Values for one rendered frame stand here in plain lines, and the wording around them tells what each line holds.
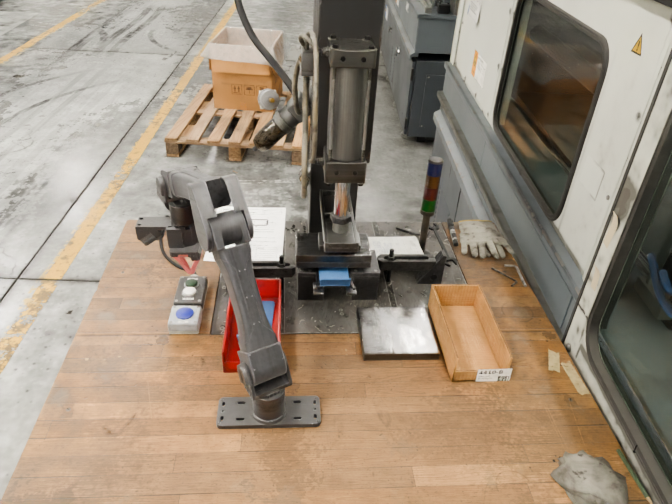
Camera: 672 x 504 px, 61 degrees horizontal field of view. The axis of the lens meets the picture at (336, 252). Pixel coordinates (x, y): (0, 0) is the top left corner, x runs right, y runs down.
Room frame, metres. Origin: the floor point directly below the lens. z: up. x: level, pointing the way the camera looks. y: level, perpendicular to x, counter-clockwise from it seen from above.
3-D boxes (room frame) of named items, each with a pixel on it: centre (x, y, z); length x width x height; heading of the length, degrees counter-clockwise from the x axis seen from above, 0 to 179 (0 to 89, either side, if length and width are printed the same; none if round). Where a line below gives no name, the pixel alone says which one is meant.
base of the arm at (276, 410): (0.74, 0.11, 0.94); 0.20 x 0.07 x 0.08; 96
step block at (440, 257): (1.21, -0.25, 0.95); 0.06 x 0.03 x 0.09; 96
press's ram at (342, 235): (1.22, 0.02, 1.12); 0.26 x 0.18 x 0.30; 6
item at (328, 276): (1.11, 0.00, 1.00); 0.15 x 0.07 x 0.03; 6
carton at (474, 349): (0.98, -0.31, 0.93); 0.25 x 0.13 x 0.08; 6
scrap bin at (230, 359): (0.97, 0.18, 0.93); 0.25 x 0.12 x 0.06; 6
